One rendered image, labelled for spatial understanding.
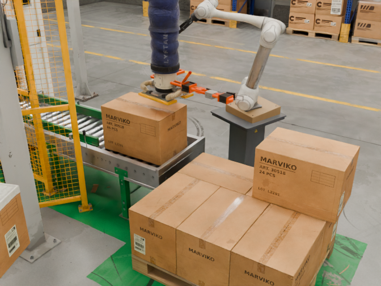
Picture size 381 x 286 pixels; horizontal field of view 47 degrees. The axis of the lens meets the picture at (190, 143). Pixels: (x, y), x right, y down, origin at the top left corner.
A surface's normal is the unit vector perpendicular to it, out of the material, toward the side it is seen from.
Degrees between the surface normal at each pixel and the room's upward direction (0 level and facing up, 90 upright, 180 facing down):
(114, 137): 90
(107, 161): 90
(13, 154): 89
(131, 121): 90
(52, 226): 0
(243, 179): 0
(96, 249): 0
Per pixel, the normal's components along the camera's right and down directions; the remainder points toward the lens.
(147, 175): -0.54, 0.38
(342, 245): 0.00, -0.89
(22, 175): 0.85, 0.24
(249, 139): 0.60, 0.36
